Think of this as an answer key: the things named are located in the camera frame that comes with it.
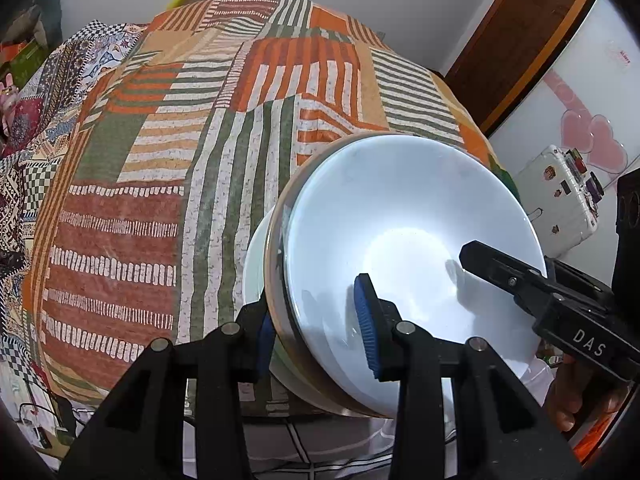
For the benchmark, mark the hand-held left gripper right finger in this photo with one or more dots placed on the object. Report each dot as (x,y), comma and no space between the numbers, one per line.
(364,325)

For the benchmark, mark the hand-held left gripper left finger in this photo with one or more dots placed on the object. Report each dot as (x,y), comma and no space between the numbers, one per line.
(265,345)

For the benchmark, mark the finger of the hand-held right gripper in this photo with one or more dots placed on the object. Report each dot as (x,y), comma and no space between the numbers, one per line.
(500,270)

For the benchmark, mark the pink bowl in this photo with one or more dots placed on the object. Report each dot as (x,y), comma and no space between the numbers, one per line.
(274,280)

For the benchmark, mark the mint green plate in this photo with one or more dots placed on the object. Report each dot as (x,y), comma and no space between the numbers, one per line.
(252,270)

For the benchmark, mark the white bowl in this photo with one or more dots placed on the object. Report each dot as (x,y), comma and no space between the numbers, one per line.
(400,210)

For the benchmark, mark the person's right hand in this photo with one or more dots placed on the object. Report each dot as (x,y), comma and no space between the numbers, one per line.
(580,400)

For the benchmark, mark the white suitcase with stickers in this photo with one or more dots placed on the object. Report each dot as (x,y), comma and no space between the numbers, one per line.
(555,200)

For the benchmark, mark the striped patchwork tablecloth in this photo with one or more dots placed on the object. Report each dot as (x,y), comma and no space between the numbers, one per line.
(175,160)

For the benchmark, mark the white sliding door with hearts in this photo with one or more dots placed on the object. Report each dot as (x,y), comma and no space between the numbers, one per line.
(590,85)

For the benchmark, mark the patterned patchwork blanket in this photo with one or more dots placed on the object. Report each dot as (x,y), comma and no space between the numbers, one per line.
(30,170)

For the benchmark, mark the pink rabbit toy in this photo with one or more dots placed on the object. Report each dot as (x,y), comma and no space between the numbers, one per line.
(9,92)

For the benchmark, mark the green bag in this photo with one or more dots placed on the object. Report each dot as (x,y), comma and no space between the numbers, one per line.
(30,62)

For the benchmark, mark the grey plush cushion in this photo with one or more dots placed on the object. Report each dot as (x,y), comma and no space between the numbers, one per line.
(47,10)

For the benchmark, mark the wooden wardrobe frame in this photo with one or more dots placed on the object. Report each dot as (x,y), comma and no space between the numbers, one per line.
(550,50)

